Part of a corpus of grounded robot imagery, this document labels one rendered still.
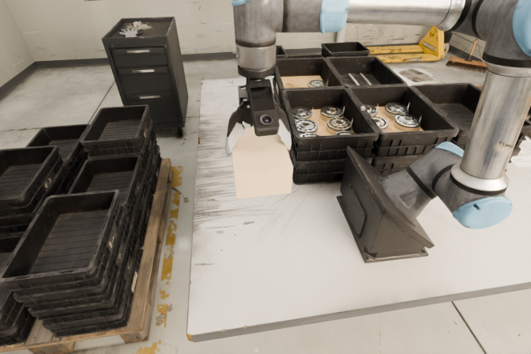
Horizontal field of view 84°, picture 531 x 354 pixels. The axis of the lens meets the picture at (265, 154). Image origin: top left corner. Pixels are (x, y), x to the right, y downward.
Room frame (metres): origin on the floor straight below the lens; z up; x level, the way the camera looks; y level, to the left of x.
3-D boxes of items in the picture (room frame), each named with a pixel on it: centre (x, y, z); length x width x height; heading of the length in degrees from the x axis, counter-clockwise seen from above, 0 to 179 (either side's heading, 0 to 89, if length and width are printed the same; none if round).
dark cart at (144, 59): (2.47, 0.97, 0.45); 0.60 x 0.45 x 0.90; 8
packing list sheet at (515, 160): (1.13, -1.17, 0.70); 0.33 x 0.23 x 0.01; 8
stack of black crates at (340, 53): (2.93, -0.78, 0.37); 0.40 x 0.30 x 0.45; 99
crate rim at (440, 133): (1.08, -0.54, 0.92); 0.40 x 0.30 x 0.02; 5
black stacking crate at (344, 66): (1.48, -0.50, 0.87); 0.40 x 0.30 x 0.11; 5
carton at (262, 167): (0.53, 0.01, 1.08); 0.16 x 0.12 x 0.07; 8
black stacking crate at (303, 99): (1.06, -0.24, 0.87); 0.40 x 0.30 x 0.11; 5
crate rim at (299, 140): (1.06, -0.24, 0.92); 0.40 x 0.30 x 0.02; 5
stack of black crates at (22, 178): (1.07, 1.22, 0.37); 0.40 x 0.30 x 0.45; 8
